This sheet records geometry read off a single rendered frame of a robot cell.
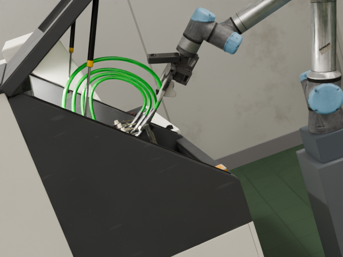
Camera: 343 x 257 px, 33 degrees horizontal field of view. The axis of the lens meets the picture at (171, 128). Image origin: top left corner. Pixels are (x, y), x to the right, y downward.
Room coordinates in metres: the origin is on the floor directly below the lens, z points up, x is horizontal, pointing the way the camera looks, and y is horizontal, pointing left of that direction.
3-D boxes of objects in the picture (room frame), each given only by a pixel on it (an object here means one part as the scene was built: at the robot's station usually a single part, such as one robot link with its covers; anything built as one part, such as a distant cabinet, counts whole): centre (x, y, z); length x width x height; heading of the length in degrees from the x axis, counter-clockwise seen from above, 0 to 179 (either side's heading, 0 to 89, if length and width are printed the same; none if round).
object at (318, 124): (2.06, -0.57, 0.95); 0.15 x 0.15 x 0.10
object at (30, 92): (1.98, 0.42, 1.43); 0.54 x 0.03 x 0.02; 10
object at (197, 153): (2.07, -0.07, 0.87); 0.62 x 0.04 x 0.16; 10
